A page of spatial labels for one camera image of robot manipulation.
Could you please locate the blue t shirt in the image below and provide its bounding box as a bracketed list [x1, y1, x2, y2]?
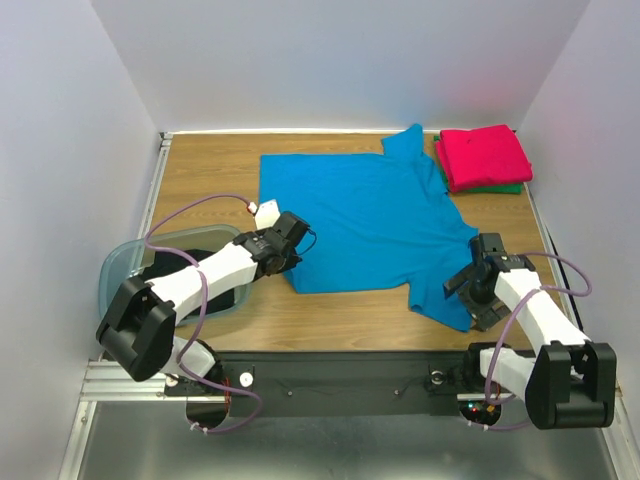
[259, 124, 478, 332]

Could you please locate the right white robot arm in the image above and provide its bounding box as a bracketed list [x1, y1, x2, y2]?
[443, 233, 617, 431]

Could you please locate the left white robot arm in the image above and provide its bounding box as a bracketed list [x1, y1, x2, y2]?
[96, 212, 310, 394]

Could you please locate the folded green t shirt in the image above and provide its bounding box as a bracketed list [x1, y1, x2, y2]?
[439, 167, 523, 195]

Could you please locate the folded red t shirt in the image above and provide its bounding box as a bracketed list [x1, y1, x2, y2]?
[435, 124, 534, 192]

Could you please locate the black t shirt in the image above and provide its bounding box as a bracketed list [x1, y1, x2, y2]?
[139, 249, 243, 318]

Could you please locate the clear plastic bin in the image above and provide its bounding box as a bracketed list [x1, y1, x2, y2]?
[98, 224, 250, 316]

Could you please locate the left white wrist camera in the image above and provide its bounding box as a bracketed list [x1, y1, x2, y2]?
[247, 199, 280, 230]

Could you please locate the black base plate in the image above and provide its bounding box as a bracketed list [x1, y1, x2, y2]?
[162, 350, 506, 436]

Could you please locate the aluminium frame rail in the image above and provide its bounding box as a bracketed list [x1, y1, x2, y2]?
[58, 132, 174, 479]

